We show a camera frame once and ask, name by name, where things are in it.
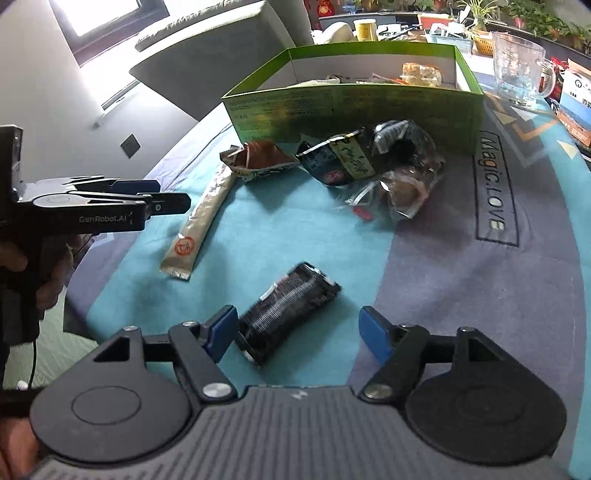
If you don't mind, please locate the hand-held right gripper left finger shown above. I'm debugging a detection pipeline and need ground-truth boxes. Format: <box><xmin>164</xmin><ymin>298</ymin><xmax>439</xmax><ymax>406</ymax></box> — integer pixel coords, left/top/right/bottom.
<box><xmin>91</xmin><ymin>305</ymin><xmax>239</xmax><ymax>403</ymax></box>

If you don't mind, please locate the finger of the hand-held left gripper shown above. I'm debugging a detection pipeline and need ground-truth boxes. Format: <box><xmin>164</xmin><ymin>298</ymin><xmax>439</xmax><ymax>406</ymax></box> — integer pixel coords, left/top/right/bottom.
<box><xmin>69</xmin><ymin>178</ymin><xmax>161</xmax><ymax>195</ymax></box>
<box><xmin>76</xmin><ymin>193</ymin><xmax>191</xmax><ymax>216</ymax></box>

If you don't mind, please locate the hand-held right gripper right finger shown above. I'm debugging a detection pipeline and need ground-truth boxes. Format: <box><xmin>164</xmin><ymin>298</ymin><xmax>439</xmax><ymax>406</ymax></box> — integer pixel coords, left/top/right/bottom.
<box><xmin>359</xmin><ymin>305</ymin><xmax>504</xmax><ymax>401</ymax></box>

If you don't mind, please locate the long beige stick packet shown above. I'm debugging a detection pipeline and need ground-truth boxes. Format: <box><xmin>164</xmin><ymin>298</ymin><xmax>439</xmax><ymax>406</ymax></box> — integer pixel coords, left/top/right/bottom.
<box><xmin>159</xmin><ymin>161</ymin><xmax>238</xmax><ymax>281</ymax></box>

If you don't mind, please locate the black ribbed snack packet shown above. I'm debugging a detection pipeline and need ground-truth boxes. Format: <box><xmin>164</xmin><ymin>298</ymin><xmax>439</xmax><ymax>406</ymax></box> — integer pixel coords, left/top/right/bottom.
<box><xmin>235</xmin><ymin>262</ymin><xmax>342</xmax><ymax>365</ymax></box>

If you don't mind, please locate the clear packet of brown pastry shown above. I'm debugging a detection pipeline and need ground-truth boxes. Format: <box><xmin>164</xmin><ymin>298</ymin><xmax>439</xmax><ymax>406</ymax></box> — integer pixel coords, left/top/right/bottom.
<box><xmin>337</xmin><ymin>161</ymin><xmax>446</xmax><ymax>222</ymax></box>
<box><xmin>399</xmin><ymin>61</ymin><xmax>445</xmax><ymax>88</ymax></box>

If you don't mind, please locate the clear packet of black snack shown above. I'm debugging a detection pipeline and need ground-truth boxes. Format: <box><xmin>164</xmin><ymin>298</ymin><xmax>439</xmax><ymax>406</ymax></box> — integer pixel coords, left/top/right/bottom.
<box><xmin>374</xmin><ymin>120</ymin><xmax>437</xmax><ymax>158</ymax></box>

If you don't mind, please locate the green cardboard box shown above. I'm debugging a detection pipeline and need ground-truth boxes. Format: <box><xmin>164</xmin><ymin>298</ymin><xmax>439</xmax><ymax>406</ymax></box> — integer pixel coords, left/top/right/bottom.
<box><xmin>222</xmin><ymin>44</ymin><xmax>485</xmax><ymax>155</ymax></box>

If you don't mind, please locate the person's left hand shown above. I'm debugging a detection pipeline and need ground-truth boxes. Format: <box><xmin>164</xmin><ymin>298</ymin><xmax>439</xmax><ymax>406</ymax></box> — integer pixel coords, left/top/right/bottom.
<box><xmin>0</xmin><ymin>233</ymin><xmax>92</xmax><ymax>320</ymax></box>

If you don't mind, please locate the brown snack packet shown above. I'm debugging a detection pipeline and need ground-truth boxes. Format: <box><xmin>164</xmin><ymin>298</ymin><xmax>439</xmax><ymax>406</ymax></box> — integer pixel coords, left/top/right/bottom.
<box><xmin>221</xmin><ymin>141</ymin><xmax>300</xmax><ymax>183</ymax></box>

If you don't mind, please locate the grey and teal printed mat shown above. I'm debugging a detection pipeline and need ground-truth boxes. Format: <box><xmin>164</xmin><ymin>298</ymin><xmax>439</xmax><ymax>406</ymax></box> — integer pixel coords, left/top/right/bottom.
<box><xmin>65</xmin><ymin>60</ymin><xmax>591</xmax><ymax>480</ymax></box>

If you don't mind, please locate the pale green cloth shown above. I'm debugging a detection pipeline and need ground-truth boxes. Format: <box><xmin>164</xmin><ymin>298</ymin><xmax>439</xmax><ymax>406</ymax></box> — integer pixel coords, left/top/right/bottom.
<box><xmin>2</xmin><ymin>302</ymin><xmax>100</xmax><ymax>391</ymax></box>

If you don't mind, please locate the grey sofa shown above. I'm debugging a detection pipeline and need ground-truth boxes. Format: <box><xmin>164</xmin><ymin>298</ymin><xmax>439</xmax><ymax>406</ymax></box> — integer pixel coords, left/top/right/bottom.
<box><xmin>128</xmin><ymin>0</ymin><xmax>317</xmax><ymax>121</ymax></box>

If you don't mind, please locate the dark printed snack packet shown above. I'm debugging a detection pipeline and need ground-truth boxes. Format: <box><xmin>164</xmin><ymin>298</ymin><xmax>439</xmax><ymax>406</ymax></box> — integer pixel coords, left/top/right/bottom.
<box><xmin>295</xmin><ymin>134</ymin><xmax>377</xmax><ymax>188</ymax></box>

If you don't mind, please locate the black framed window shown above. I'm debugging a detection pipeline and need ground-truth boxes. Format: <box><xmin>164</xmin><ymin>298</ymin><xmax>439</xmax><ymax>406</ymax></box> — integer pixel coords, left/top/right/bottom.
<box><xmin>48</xmin><ymin>0</ymin><xmax>169</xmax><ymax>65</ymax></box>

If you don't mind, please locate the white cushion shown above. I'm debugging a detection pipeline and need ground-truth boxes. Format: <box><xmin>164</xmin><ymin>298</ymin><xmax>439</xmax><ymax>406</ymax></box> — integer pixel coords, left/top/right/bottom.
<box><xmin>323</xmin><ymin>22</ymin><xmax>354</xmax><ymax>44</ymax></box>

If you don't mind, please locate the red flower arrangement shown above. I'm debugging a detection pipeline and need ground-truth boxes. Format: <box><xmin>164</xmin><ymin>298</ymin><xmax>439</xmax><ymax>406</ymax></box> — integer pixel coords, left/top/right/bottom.
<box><xmin>302</xmin><ymin>0</ymin><xmax>342</xmax><ymax>19</ymax></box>

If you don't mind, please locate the yellow lidded jar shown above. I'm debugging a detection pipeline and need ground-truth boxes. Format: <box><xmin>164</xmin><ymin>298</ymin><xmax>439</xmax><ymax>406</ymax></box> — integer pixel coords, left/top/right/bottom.
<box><xmin>353</xmin><ymin>18</ymin><xmax>377</xmax><ymax>42</ymax></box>

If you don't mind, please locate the clear glass mug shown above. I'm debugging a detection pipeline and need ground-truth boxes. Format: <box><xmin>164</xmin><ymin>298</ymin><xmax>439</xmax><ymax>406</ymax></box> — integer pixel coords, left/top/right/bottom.
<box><xmin>492</xmin><ymin>31</ymin><xmax>557</xmax><ymax>107</ymax></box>

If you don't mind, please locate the blue tray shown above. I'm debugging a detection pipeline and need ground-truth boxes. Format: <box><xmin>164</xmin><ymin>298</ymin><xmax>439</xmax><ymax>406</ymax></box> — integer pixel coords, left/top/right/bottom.
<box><xmin>425</xmin><ymin>28</ymin><xmax>474</xmax><ymax>51</ymax></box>

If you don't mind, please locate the blue and white carton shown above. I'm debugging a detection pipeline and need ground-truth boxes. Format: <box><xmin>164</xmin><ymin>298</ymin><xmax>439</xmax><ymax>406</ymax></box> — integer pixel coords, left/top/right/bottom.
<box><xmin>553</xmin><ymin>59</ymin><xmax>591</xmax><ymax>149</ymax></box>

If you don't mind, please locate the spider plant in vase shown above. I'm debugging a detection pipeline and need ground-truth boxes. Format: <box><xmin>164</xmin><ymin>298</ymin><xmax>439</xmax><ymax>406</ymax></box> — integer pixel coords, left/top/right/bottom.
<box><xmin>457</xmin><ymin>0</ymin><xmax>497</xmax><ymax>33</ymax></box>

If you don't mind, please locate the row of potted plants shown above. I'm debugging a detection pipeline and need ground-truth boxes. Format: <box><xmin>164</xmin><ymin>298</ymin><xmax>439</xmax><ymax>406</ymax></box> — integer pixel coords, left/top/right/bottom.
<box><xmin>505</xmin><ymin>0</ymin><xmax>591</xmax><ymax>51</ymax></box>

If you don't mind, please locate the black cable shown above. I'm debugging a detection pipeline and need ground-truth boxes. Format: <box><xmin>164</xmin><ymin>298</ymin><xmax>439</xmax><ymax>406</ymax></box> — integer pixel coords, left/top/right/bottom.
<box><xmin>18</xmin><ymin>339</ymin><xmax>38</xmax><ymax>391</ymax></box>

